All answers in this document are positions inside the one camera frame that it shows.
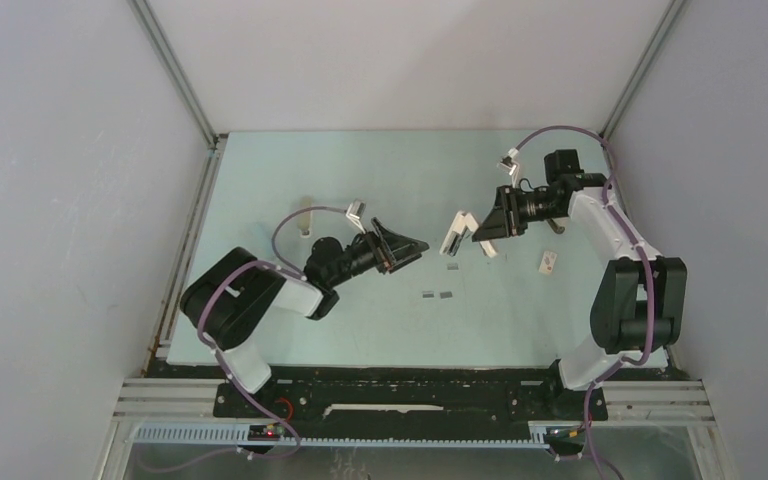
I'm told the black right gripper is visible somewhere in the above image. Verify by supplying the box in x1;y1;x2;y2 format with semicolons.
473;184;564;241

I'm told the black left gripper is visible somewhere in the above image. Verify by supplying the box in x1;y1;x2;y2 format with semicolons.
328;218;427;288

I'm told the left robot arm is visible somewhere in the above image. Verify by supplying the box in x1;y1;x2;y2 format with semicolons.
179;219;429;417

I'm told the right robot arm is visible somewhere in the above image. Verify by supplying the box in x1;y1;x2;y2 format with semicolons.
472;149;688;418

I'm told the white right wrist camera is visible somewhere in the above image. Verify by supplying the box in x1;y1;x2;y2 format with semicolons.
497;148;521;178

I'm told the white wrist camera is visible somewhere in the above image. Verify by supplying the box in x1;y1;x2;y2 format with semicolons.
345;199;366;234
497;148;521;178

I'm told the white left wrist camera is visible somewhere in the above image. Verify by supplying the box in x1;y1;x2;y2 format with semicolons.
345;199;366;234

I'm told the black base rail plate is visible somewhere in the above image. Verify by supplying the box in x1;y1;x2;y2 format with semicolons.
213;366;608;440

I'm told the grey cable duct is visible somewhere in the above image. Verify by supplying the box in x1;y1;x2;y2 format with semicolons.
131;422;548;449

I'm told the aluminium frame rail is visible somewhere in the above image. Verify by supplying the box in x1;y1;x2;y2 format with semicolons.
127;0;219;149

